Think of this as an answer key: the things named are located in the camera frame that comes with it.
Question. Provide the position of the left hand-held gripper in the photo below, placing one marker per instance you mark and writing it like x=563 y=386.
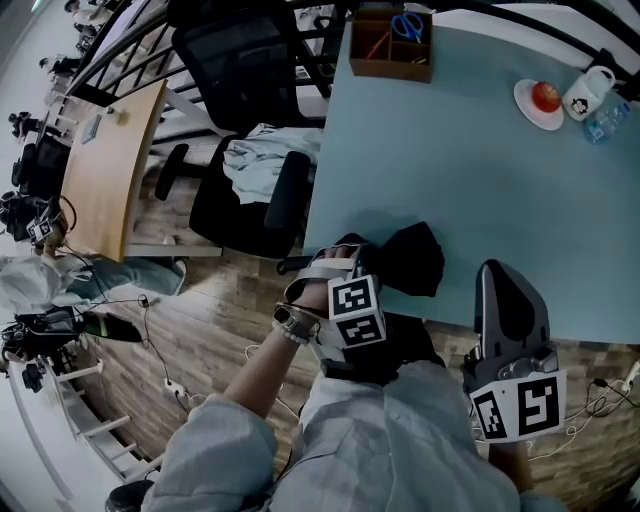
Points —
x=357 y=310

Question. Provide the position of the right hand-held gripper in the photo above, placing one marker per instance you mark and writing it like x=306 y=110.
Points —
x=537 y=405

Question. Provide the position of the person's left forearm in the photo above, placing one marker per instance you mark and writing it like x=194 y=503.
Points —
x=265 y=375

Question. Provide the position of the person's right forearm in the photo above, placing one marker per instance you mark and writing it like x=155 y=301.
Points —
x=510 y=465

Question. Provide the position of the person's left hand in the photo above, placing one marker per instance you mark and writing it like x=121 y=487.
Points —
x=315 y=302

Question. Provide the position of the black power plug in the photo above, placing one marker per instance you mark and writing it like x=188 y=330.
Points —
x=598 y=384

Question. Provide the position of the light blue table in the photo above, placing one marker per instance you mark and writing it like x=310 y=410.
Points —
x=475 y=165

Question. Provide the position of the white power strip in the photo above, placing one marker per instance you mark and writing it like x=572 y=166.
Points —
x=634 y=375
x=172 y=389

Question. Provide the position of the light garment on chair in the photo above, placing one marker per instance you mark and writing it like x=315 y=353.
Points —
x=265 y=160

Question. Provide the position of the person in white coat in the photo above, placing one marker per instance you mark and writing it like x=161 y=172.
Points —
x=390 y=450

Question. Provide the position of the wooden organizer box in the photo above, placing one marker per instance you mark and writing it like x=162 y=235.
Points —
x=390 y=70

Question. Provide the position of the white plate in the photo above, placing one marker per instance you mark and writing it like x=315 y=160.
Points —
x=540 y=120

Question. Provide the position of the orange pen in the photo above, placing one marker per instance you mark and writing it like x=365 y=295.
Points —
x=380 y=45

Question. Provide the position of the clear water bottle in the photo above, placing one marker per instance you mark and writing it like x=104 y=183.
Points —
x=602 y=127

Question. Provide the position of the red apple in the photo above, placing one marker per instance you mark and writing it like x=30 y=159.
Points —
x=546 y=96

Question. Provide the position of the white penguin print mug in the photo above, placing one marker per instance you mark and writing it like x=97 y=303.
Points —
x=582 y=102

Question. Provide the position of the black office chair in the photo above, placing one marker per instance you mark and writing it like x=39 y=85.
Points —
x=240 y=65

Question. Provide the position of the blue scissors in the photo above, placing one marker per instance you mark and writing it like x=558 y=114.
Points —
x=407 y=27

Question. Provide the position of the black shoe with green stripe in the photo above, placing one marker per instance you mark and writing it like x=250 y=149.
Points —
x=112 y=327

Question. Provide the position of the wooden desk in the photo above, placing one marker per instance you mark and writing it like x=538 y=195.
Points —
x=105 y=190

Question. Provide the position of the small pale object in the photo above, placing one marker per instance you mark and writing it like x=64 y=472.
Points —
x=118 y=116

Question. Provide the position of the gray tablet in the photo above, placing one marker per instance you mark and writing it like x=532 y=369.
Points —
x=91 y=129

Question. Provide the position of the white metal rack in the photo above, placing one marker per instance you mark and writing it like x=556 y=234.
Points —
x=105 y=426

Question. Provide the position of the black metal railing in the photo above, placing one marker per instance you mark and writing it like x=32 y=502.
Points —
x=107 y=50

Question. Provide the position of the black equipment pile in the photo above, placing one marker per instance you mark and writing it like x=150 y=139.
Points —
x=45 y=165

